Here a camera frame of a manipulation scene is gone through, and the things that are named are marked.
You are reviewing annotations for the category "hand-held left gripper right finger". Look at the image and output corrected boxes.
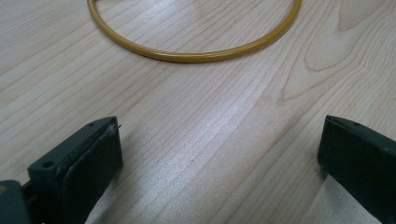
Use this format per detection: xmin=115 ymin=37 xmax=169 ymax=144
xmin=317 ymin=115 xmax=396 ymax=224

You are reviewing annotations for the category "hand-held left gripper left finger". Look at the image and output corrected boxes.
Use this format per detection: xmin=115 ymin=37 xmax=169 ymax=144
xmin=27 ymin=116 xmax=124 ymax=224

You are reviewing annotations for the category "yellow ring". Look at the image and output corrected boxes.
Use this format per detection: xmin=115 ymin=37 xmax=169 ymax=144
xmin=86 ymin=0 xmax=304 ymax=64

